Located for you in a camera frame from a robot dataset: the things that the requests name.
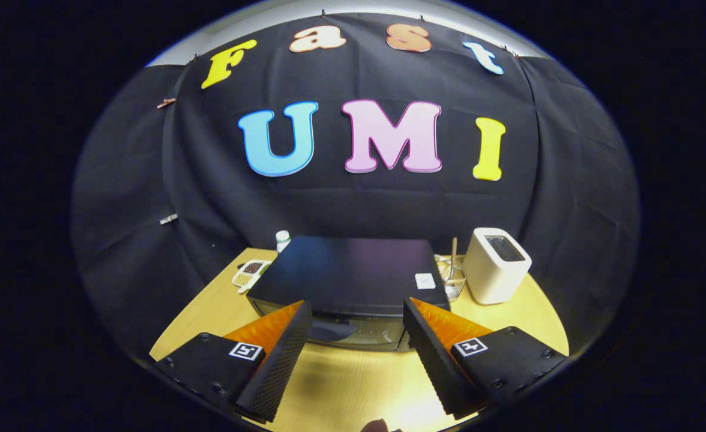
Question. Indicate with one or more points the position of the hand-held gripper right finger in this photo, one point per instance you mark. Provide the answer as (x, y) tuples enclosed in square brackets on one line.
[(428, 354)]

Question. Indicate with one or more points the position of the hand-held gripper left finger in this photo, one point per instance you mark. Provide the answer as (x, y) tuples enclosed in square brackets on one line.
[(284, 354)]

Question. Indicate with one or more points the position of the black toaster oven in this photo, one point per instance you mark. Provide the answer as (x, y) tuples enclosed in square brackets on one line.
[(347, 270)]

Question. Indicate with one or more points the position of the clear glass holder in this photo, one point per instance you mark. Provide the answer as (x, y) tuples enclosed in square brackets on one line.
[(454, 288)]

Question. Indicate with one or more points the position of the wooden stick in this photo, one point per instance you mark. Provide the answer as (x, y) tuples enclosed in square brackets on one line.
[(453, 258)]

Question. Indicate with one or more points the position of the small white bottle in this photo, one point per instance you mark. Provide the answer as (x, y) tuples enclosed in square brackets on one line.
[(283, 241)]

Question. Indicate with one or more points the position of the silver cloth clip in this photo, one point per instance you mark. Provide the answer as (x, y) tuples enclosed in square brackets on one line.
[(168, 219)]

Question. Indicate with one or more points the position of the pink cloth clip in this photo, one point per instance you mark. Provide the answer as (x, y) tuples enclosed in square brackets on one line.
[(165, 102)]

